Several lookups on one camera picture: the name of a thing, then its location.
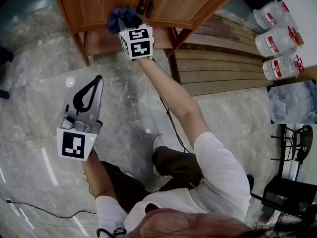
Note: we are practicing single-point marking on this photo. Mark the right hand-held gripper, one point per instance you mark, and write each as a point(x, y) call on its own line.
point(138, 43)

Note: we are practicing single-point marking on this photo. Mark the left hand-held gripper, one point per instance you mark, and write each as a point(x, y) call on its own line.
point(74, 142)

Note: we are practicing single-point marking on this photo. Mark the blue cloth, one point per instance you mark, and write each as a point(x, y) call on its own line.
point(115, 21)

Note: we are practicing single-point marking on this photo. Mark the wooden cabinet door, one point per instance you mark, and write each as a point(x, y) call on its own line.
point(180, 4)
point(99, 4)

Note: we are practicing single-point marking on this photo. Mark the person's right forearm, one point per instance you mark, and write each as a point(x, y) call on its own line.
point(173, 95)

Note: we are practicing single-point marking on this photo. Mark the person's left forearm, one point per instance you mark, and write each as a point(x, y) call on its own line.
point(96, 175)

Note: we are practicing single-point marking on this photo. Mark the wooden vanity cabinet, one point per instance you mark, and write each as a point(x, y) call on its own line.
point(99, 42)

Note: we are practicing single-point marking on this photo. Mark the person's left white shoe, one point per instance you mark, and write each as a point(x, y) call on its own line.
point(129, 175)

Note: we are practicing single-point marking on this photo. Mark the person's white shoe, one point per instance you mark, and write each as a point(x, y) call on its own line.
point(158, 142)
point(129, 175)

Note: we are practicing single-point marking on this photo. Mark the person's right white shoe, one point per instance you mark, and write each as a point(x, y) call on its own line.
point(158, 142)

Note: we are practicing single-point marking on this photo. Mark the person's left leg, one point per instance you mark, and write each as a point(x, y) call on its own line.
point(126, 190)

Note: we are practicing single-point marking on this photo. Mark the person's leg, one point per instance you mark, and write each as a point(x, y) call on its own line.
point(126, 190)
point(178, 165)

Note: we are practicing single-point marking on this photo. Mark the wooden slatted platform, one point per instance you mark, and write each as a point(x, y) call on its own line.
point(223, 78)

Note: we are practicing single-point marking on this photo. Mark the person's right leg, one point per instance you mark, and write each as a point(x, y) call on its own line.
point(178, 165)

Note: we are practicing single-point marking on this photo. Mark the clear water jug red cap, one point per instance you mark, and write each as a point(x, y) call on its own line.
point(277, 68)
point(267, 15)
point(272, 43)

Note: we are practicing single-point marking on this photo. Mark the person's white shirt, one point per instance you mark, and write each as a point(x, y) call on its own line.
point(223, 170)

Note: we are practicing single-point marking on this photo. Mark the black floor fan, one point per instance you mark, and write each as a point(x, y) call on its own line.
point(250, 182)

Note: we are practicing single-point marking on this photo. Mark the black metal chair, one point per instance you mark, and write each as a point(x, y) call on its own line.
point(305, 137)

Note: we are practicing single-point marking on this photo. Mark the black metal box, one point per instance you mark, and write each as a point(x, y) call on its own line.
point(287, 195)

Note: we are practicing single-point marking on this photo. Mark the white table black frame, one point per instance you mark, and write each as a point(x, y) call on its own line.
point(5, 58)

